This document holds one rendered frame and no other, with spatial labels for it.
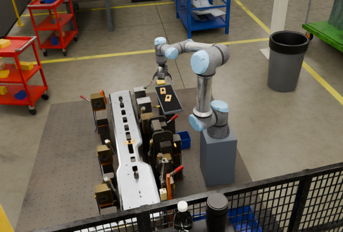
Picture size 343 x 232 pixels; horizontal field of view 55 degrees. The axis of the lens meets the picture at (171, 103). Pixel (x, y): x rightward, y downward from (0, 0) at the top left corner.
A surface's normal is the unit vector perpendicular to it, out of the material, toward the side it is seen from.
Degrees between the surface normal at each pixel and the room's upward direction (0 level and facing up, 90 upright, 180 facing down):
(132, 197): 0
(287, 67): 93
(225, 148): 90
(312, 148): 0
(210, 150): 90
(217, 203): 0
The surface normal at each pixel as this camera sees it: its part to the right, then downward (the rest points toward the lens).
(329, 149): -0.04, -0.83
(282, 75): -0.40, 0.57
